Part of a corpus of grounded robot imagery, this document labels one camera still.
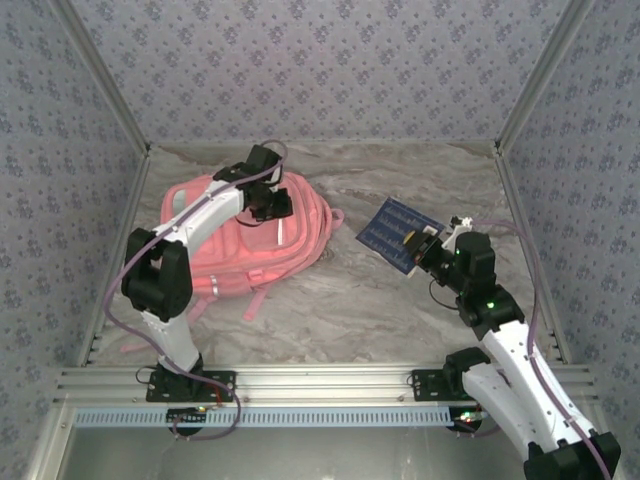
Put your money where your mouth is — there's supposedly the navy book with QR code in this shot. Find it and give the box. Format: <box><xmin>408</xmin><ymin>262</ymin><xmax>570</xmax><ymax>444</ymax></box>
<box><xmin>354</xmin><ymin>196</ymin><xmax>447</xmax><ymax>280</ymax></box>

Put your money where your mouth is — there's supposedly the pink backpack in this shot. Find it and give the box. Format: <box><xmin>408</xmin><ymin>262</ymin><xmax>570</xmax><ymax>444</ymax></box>
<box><xmin>119</xmin><ymin>172</ymin><xmax>346</xmax><ymax>354</ymax></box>

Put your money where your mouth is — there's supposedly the black controller board with LED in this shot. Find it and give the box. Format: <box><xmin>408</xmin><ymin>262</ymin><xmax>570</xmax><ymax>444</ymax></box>
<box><xmin>166</xmin><ymin>407</ymin><xmax>209</xmax><ymax>436</ymax></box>
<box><xmin>449</xmin><ymin>407</ymin><xmax>489</xmax><ymax>436</ymax></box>

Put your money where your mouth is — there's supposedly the aluminium side rail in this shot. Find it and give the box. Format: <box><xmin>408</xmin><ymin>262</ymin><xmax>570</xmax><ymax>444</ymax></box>
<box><xmin>74</xmin><ymin>149</ymin><xmax>152</xmax><ymax>369</ymax></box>
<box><xmin>492</xmin><ymin>143</ymin><xmax>574</xmax><ymax>365</ymax></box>

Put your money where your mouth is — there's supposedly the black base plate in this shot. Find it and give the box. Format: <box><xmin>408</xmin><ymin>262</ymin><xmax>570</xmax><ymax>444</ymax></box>
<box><xmin>409</xmin><ymin>368</ymin><xmax>481</xmax><ymax>403</ymax></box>
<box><xmin>144</xmin><ymin>369</ymin><xmax>238</xmax><ymax>403</ymax></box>

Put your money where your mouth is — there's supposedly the aluminium mounting rail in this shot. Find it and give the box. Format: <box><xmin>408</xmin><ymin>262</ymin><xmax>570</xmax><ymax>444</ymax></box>
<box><xmin>53</xmin><ymin>363</ymin><xmax>600</xmax><ymax>407</ymax></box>

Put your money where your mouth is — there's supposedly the aluminium frame post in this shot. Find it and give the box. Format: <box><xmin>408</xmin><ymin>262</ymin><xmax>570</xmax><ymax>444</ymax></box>
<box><xmin>49</xmin><ymin>0</ymin><xmax>152</xmax><ymax>157</ymax></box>
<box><xmin>493</xmin><ymin>0</ymin><xmax>599</xmax><ymax>157</ymax></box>

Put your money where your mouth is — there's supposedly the light blue cable duct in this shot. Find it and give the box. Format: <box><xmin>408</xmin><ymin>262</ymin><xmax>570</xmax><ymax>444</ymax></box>
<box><xmin>73</xmin><ymin>405</ymin><xmax>457</xmax><ymax>429</ymax></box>

